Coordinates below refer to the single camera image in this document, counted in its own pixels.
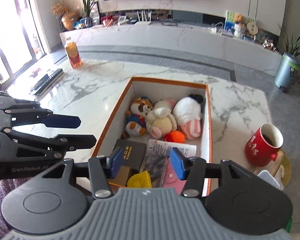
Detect dark grey gift box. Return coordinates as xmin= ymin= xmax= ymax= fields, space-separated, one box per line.
xmin=114 ymin=139 xmax=147 ymax=173

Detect brown kraft small box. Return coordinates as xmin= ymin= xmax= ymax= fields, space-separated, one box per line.
xmin=108 ymin=166 xmax=132 ymax=187

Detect brown dog plush blue suit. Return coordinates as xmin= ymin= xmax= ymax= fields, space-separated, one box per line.
xmin=121 ymin=96 xmax=153 ymax=139

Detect pink leather card wallet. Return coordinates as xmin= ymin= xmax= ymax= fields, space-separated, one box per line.
xmin=163 ymin=158 xmax=186 ymax=194

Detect yellow tape measure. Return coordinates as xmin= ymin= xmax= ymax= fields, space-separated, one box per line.
xmin=127 ymin=171 xmax=152 ymax=189

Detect illustrated card box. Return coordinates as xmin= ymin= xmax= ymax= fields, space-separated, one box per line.
xmin=140 ymin=155 xmax=168 ymax=187

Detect cream crochet sheep doll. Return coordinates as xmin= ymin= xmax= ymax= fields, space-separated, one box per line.
xmin=146 ymin=99 xmax=177 ymax=139

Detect orange crochet ball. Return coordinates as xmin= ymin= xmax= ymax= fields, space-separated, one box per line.
xmin=164 ymin=131 xmax=186 ymax=144

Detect white plush pink striped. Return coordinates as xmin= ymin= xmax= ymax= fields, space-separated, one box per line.
xmin=172 ymin=94 xmax=204 ymax=140

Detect white grey mesh device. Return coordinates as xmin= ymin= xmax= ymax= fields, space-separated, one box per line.
xmin=257 ymin=170 xmax=282 ymax=191

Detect black keyboard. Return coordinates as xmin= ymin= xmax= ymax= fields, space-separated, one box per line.
xmin=31 ymin=68 xmax=64 ymax=96

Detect red artificial flower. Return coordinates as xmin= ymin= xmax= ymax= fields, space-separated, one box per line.
xmin=30 ymin=68 xmax=42 ymax=78

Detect red ceramic mug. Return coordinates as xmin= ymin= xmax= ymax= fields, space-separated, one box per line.
xmin=244 ymin=124 xmax=284 ymax=167

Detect amber liquid plastic bottle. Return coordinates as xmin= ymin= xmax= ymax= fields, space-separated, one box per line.
xmin=64 ymin=37 xmax=82 ymax=69

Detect orange cardboard box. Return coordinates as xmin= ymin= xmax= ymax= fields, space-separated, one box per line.
xmin=93 ymin=77 xmax=212 ymax=193

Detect copper round vase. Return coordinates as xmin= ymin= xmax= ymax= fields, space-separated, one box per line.
xmin=61 ymin=10 xmax=79 ymax=31

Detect green potted plant left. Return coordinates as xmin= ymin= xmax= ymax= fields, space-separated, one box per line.
xmin=82 ymin=0 xmax=99 ymax=28

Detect green potted plant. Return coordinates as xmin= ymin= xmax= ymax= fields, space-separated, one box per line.
xmin=82 ymin=0 xmax=99 ymax=28
xmin=279 ymin=25 xmax=300 ymax=57

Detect grey pedal trash bin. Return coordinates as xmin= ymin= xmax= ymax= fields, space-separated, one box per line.
xmin=274 ymin=53 xmax=300 ymax=93

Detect white wifi router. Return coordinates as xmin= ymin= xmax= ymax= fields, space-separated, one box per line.
xmin=134 ymin=10 xmax=152 ymax=25

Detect green potted plant right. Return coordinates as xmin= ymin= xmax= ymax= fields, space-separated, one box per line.
xmin=279 ymin=25 xmax=300 ymax=57

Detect white marble tv console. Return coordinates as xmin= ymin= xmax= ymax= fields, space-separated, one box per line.
xmin=59 ymin=22 xmax=282 ymax=76

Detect teddy bear on stand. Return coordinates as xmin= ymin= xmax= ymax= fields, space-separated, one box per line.
xmin=234 ymin=14 xmax=246 ymax=40

